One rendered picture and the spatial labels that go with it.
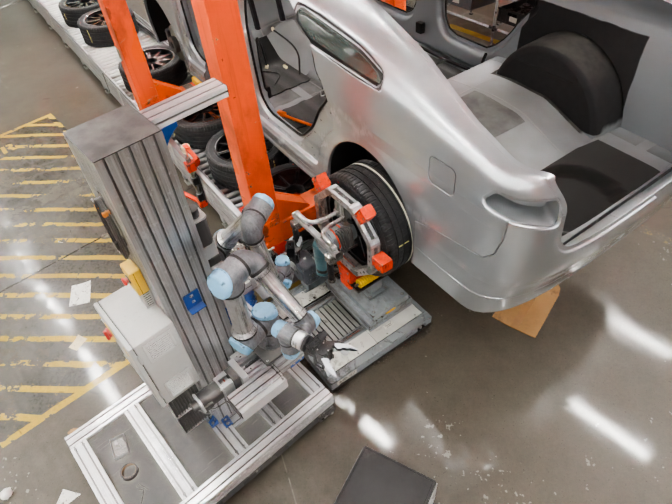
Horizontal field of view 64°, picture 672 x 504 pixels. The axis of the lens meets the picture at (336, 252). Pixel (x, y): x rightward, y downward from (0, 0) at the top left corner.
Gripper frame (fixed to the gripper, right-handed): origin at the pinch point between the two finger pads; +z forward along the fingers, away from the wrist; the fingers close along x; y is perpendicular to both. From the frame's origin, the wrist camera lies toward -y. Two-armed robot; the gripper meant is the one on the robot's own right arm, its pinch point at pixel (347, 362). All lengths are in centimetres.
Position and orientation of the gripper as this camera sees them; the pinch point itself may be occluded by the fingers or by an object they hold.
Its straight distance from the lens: 208.5
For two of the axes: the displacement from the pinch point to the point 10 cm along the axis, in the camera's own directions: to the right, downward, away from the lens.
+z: 8.3, 3.7, -4.2
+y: -0.1, 7.7, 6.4
